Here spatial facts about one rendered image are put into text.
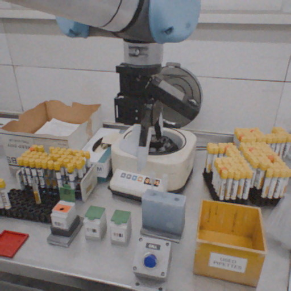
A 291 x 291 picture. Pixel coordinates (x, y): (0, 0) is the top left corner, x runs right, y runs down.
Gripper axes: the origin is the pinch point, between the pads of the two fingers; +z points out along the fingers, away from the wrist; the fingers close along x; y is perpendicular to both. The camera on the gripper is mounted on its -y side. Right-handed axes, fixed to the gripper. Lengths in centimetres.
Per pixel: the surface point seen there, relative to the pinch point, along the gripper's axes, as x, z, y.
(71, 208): 7.6, 13.4, 17.8
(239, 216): -1.9, 13.9, -20.7
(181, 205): 1.9, 10.9, -7.5
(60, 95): -47, 6, 53
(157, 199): 1.3, 10.9, -1.7
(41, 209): 5.1, 18.4, 28.8
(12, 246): 16.1, 20.7, 29.3
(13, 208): 6.2, 19.0, 36.5
